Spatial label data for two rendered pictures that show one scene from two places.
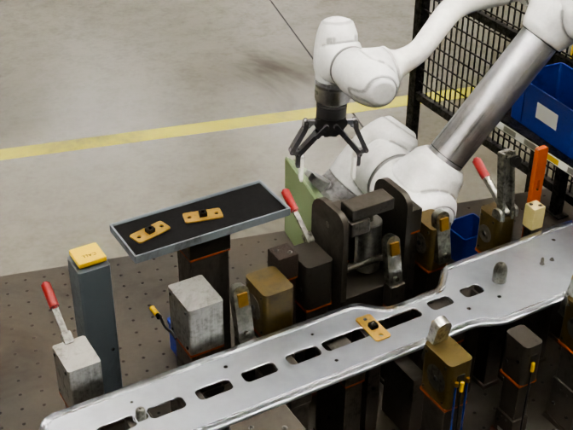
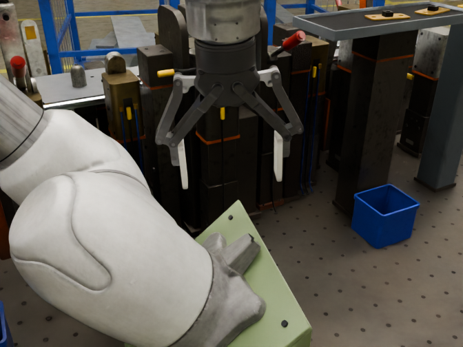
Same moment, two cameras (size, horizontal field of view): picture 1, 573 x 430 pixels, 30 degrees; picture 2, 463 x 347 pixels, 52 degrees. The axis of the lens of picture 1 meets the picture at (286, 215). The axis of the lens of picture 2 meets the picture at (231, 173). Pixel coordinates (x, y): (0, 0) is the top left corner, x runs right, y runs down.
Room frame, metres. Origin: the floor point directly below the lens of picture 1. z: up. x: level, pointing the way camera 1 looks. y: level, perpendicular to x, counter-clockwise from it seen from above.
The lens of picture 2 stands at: (2.93, -0.06, 1.37)
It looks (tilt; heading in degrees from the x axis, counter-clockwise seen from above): 30 degrees down; 184
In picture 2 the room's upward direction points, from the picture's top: straight up
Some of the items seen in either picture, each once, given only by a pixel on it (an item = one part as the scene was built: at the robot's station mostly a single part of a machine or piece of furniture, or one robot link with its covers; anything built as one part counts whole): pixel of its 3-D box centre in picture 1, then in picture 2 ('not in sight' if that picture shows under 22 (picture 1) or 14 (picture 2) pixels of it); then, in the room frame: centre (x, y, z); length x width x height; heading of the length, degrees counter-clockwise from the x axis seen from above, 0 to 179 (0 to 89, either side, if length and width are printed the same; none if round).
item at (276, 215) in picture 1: (201, 219); (387, 18); (1.92, 0.18, 1.16); 0.37 x 0.14 x 0.02; 120
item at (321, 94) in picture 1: (332, 90); (223, 12); (2.35, -0.11, 1.25); 0.09 x 0.09 x 0.06
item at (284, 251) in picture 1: (282, 322); (291, 125); (1.88, 0.01, 0.90); 0.05 x 0.05 x 0.40; 30
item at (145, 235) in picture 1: (150, 229); (433, 8); (1.86, 0.29, 1.17); 0.08 x 0.04 x 0.01; 134
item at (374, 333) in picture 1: (373, 325); not in sight; (1.75, -0.18, 1.01); 0.08 x 0.04 x 0.01; 30
